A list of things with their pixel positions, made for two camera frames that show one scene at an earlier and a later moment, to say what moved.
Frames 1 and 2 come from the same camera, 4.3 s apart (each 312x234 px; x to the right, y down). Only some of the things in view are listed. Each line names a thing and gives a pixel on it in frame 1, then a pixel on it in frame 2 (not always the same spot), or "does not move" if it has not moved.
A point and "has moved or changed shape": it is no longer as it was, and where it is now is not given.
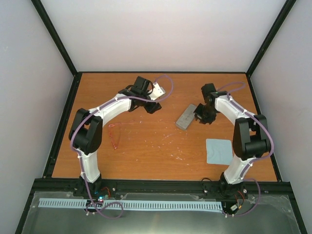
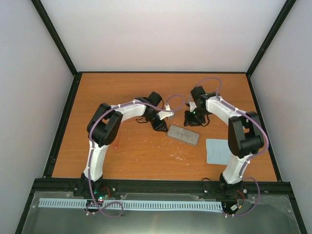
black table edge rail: [163, 72] does not move
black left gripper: [152, 107] to [157, 126]
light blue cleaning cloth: [219, 151] does not move
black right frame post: [286, 9] does not move
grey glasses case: [186, 117] has moved or changed shape
